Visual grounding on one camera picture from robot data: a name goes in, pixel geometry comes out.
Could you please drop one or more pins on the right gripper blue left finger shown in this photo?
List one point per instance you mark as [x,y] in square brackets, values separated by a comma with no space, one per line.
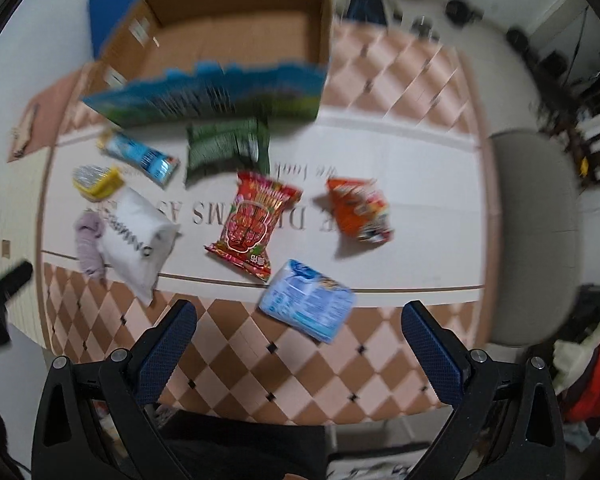
[92,421]

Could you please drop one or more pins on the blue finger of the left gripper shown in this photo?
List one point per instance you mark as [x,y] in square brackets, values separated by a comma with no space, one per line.
[13,280]

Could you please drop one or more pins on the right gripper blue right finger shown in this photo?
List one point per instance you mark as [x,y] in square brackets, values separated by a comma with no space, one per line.
[509,407]

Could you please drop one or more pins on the lilac sock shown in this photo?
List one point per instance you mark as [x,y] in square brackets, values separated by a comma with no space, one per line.
[88,230]

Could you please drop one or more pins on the white bagged cloth packet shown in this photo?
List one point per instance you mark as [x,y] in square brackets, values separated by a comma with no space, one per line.
[136,242]

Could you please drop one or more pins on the blue tube packet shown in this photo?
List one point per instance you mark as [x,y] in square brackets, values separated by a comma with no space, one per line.
[154,164]

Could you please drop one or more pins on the red snack packet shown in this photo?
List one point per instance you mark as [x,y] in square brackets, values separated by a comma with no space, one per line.
[253,217]

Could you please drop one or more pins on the light blue tissue pack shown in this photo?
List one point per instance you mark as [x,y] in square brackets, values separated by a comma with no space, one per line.
[308,301]

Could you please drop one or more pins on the green snack packet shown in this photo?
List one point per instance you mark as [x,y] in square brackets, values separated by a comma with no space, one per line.
[232,145]

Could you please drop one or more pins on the orange snack packet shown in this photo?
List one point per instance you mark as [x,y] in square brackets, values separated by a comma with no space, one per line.
[360,209]

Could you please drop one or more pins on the white goose plush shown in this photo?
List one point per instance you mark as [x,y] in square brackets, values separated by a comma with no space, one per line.
[577,341]

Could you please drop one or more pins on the red bag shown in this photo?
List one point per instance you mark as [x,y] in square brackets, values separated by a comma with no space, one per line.
[597,384]

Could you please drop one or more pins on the black fleece clothing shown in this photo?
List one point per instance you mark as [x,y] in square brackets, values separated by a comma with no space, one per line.
[210,447]

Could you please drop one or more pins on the small cardboard scrap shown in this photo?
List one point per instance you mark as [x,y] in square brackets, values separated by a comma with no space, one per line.
[22,134]

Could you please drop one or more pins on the grey round chair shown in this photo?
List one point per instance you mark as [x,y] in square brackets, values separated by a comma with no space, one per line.
[540,267]

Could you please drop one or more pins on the checkered table mat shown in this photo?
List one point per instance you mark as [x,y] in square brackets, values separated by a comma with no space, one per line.
[402,111]

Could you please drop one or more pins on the blue folded mat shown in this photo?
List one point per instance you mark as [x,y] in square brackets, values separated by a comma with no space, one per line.
[104,16]

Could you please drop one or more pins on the open cardboard box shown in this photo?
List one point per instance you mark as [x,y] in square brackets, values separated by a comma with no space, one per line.
[171,60]

